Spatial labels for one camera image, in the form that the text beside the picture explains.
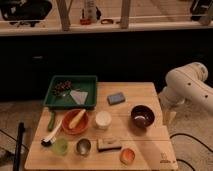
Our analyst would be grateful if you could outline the blue sponge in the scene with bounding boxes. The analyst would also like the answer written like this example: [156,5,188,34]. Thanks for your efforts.
[107,92,125,105]

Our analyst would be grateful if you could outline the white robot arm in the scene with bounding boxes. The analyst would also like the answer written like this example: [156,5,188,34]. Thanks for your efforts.
[159,62,213,114]

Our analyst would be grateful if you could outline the white cylindrical cup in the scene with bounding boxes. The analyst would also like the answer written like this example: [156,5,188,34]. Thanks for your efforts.
[95,111,112,130]

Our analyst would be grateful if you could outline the metal cup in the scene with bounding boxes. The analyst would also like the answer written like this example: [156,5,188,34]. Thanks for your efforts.
[76,138,91,156]

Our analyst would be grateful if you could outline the small orange cup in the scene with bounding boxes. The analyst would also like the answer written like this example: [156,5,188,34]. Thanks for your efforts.
[120,148,135,165]

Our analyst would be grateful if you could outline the green translucent cup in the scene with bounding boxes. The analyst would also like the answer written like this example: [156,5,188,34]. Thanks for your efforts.
[52,138,68,155]

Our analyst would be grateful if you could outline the grey folded cloth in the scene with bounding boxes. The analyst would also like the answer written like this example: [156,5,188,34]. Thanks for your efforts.
[70,90,88,105]

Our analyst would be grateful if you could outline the green plastic tray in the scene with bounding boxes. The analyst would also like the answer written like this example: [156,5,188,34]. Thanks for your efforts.
[44,75,97,109]

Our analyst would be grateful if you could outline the dark grape bunch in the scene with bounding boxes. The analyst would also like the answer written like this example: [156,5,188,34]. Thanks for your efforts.
[52,81,72,96]

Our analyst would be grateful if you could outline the dark brown bowl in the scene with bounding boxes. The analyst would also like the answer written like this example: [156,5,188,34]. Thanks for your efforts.
[131,105,155,128]

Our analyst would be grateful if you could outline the yellow corn cob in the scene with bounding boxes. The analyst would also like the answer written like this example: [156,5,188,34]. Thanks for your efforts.
[69,109,86,129]

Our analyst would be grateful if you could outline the orange plastic bowl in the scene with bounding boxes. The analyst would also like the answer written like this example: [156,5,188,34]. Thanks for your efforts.
[62,109,89,135]

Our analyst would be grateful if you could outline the wooden block eraser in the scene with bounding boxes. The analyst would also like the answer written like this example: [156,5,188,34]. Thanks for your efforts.
[97,138,122,152]

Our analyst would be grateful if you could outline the green cucumber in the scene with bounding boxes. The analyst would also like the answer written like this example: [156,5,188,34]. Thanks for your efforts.
[47,110,56,132]

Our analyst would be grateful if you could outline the white bottle on shelf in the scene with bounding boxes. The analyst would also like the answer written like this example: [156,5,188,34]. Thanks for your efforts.
[84,0,97,23]

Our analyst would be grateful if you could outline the white dish brush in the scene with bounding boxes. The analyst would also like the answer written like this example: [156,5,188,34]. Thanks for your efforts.
[41,122,62,147]

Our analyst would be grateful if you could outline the black pole stand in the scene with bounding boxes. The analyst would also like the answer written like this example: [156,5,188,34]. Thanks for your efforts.
[13,122,25,171]

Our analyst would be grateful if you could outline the black bag on shelf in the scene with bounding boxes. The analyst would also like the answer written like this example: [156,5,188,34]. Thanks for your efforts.
[0,0,52,27]

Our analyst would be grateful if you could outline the black floor cable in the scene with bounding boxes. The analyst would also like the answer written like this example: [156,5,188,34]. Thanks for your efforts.
[169,132,213,171]

